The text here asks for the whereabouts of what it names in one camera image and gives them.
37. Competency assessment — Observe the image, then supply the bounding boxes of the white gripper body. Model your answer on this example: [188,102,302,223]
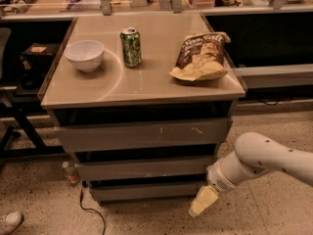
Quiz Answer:
[206,163,236,192]

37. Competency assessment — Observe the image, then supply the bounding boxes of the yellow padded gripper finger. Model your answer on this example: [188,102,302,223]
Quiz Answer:
[189,185,219,217]

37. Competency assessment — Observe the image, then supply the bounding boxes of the grey drawer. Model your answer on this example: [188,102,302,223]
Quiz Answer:
[90,181,202,202]
[55,117,232,153]
[75,156,216,181]

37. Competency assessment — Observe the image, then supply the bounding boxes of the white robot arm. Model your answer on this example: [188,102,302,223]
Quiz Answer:
[189,132,313,216]

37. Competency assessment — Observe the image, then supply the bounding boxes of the grey bottom drawer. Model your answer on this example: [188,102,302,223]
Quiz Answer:
[90,181,202,202]

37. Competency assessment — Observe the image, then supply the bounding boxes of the grey drawer cabinet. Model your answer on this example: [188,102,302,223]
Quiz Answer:
[41,13,245,190]

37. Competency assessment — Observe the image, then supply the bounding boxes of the grey top drawer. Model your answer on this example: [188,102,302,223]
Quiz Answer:
[55,117,232,153]

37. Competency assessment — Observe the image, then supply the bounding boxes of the brown yellow chip bag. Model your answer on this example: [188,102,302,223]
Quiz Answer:
[169,32,230,81]

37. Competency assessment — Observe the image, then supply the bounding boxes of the clear plastic bottle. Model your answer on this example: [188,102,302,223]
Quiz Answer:
[62,162,79,185]

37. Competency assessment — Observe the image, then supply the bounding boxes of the green soda can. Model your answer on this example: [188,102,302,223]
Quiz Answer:
[120,27,142,68]

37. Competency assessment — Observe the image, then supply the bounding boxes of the white bowl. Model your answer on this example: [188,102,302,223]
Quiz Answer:
[65,40,105,72]

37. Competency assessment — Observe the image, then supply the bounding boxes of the white shoe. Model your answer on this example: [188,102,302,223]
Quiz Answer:
[0,211,23,235]

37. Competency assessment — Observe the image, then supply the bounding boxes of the black box under desk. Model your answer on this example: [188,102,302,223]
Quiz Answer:
[22,43,60,72]

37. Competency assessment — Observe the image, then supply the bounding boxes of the long background workbench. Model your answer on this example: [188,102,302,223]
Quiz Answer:
[1,0,313,21]

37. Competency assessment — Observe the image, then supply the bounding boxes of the black floor cable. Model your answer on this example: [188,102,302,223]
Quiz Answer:
[79,185,108,235]

